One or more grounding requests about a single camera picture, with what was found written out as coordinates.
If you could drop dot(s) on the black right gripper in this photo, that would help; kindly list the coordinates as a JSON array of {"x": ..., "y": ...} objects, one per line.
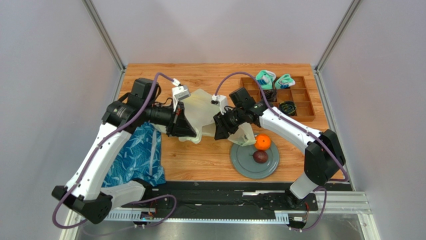
[{"x": 225, "y": 123}]

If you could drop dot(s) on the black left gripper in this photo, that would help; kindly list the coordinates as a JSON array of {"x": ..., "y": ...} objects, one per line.
[{"x": 181, "y": 126}]

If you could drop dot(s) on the pale yellow plastic bag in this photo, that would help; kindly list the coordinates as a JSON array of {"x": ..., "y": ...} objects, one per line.
[{"x": 199, "y": 112}]

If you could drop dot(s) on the orange fake orange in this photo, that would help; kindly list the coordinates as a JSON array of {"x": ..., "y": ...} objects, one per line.
[{"x": 262, "y": 142}]

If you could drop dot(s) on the dark red fake plum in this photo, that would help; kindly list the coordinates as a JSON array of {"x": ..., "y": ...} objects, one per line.
[{"x": 260, "y": 156}]

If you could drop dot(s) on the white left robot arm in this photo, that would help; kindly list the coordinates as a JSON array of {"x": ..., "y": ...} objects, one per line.
[{"x": 84, "y": 192}]

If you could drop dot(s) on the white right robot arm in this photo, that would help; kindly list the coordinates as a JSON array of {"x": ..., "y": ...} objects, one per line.
[{"x": 323, "y": 155}]

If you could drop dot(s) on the grey round plate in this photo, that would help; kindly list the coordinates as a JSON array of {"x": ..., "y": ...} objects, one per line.
[{"x": 242, "y": 159}]

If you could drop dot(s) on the blue leaf-pattern cloth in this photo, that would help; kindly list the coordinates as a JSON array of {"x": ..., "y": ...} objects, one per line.
[{"x": 139, "y": 158}]

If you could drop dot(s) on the black rolled sock upper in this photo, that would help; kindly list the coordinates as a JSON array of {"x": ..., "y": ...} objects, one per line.
[{"x": 271, "y": 95}]

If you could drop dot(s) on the teal white sock left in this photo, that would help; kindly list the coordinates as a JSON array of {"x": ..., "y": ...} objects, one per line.
[{"x": 266, "y": 79}]

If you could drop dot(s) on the teal white sock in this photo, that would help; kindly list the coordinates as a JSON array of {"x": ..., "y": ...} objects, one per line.
[
  {"x": 284, "y": 82},
  {"x": 266, "y": 79}
]

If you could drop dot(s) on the teal white sock right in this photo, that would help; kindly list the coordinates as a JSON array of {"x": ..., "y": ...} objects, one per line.
[{"x": 284, "y": 82}]

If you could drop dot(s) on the brown compartment tray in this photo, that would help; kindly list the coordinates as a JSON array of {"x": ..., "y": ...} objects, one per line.
[{"x": 299, "y": 94}]

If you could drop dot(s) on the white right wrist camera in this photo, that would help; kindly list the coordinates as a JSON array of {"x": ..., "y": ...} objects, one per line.
[{"x": 220, "y": 101}]

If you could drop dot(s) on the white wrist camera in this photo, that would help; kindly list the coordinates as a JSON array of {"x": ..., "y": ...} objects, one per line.
[
  {"x": 220, "y": 101},
  {"x": 179, "y": 92}
]

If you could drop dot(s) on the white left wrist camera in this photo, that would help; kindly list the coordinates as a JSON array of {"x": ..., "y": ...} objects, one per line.
[{"x": 179, "y": 92}]

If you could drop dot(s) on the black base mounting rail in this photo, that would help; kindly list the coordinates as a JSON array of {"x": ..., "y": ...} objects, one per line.
[{"x": 222, "y": 200}]

